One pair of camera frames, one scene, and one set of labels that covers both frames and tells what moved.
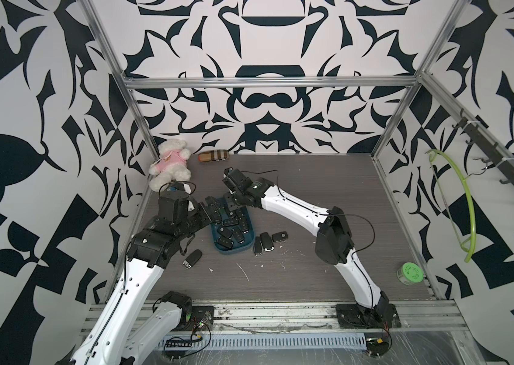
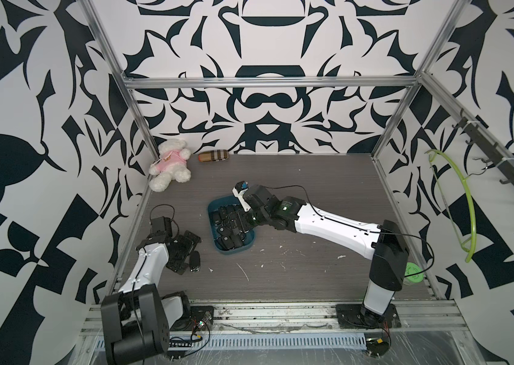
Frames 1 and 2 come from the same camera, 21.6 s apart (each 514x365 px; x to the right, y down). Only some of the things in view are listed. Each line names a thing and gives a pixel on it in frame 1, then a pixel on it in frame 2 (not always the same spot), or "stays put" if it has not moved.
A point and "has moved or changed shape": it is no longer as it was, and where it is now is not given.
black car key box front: (225, 242) stays put
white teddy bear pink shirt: (171, 166) stays put
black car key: (280, 236) to (238, 239)
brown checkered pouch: (214, 156) stays put
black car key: (192, 258) has moved or changed shape
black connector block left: (176, 348) stays put
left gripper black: (205, 217) to (178, 265)
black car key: (267, 242) has moved or changed shape
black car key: (224, 231) stays put
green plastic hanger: (471, 251) stays put
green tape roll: (410, 273) stays put
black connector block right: (376, 347) stays put
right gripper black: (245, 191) to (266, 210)
